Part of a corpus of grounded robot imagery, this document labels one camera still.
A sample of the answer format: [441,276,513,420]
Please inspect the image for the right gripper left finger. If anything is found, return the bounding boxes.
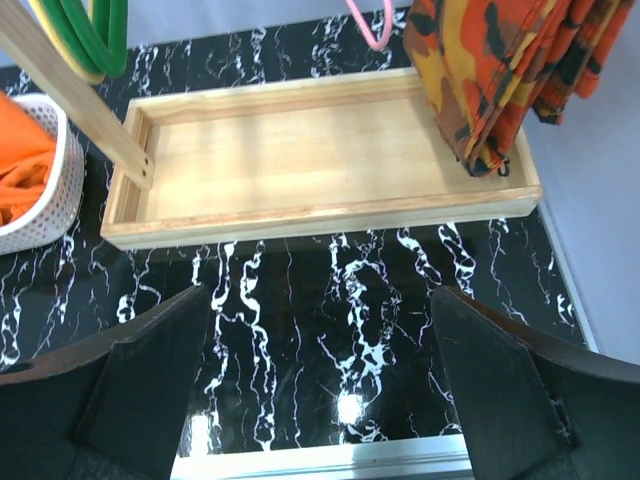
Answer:
[1,285,210,479]

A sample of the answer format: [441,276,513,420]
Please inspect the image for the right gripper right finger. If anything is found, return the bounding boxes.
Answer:
[431,286,639,479]

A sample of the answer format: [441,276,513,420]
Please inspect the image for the pink wire hanger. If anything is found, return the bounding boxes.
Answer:
[345,0,394,51]

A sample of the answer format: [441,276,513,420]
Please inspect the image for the yellow plastic hanger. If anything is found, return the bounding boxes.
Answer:
[28,0,105,85]

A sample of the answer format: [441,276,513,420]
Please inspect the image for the camouflage orange trousers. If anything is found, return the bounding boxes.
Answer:
[404,0,634,177]

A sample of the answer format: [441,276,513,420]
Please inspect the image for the green plastic hanger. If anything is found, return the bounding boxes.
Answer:
[41,0,128,78]

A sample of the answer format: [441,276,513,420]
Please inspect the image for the white perforated plastic basket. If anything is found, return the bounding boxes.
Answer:
[1,93,85,255]

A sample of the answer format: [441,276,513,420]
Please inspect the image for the wooden clothes rack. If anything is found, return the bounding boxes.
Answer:
[1,1,543,250]

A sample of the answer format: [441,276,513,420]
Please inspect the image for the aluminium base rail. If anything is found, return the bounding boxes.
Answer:
[171,434,473,479]

